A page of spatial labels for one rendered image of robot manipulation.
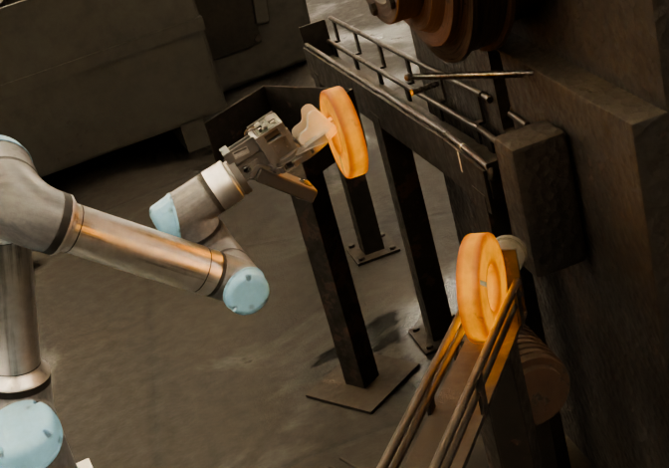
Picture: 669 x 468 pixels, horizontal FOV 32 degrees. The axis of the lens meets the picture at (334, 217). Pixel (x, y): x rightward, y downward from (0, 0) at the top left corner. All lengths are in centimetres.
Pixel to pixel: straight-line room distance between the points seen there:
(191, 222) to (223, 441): 94
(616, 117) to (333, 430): 124
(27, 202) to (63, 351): 170
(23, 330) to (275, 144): 51
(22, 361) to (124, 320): 148
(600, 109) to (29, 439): 100
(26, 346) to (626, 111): 101
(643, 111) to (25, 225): 90
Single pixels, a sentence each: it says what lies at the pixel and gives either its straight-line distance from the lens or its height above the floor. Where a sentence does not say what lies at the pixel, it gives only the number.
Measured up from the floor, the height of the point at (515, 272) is 68.
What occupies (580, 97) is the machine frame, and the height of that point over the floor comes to 87.
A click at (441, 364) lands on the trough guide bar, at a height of 68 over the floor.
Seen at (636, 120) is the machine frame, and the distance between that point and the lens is 169.
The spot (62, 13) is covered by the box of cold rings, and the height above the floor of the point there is 66.
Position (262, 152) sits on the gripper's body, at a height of 84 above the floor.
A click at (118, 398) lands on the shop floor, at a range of 309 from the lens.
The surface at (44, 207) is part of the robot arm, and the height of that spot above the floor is 94.
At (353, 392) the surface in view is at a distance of 279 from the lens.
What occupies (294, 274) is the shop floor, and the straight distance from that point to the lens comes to 338.
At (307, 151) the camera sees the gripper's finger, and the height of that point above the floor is 83.
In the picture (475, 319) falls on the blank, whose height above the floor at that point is 71.
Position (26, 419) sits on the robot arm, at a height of 60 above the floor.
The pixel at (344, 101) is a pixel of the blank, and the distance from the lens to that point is 194.
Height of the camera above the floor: 155
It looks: 25 degrees down
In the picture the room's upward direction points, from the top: 16 degrees counter-clockwise
